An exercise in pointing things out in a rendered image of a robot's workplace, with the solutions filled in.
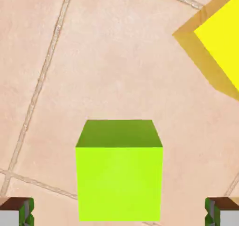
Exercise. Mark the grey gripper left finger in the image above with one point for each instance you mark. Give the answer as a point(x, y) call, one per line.
point(13, 211)

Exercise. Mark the small lime green cube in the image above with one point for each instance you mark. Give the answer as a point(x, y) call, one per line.
point(118, 181)

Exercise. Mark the small yellow cube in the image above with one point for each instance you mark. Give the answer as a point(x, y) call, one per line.
point(220, 43)

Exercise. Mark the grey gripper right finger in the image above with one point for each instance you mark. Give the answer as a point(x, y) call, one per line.
point(224, 211)

